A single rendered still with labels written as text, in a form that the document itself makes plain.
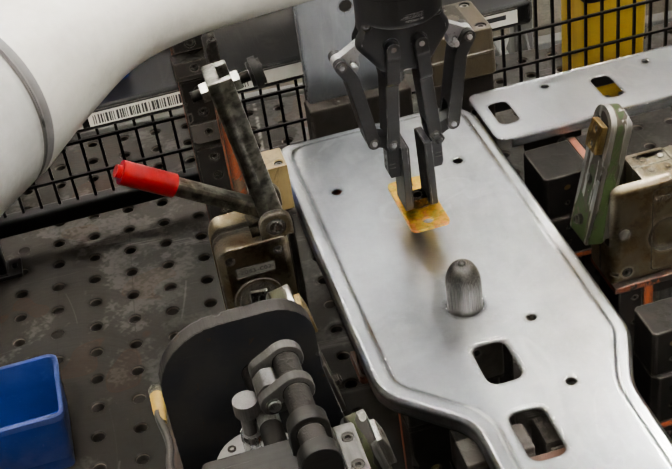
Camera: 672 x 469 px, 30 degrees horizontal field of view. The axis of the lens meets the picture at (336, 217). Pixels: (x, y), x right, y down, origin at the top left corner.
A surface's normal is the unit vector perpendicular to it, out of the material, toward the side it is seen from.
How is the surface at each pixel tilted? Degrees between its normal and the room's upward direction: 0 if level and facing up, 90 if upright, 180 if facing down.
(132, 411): 0
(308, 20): 90
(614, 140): 90
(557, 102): 0
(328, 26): 90
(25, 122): 81
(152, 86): 0
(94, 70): 88
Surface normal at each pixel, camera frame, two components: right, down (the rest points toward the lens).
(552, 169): -0.12, -0.80
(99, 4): 0.65, -0.48
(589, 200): -0.96, 0.08
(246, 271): 0.26, 0.55
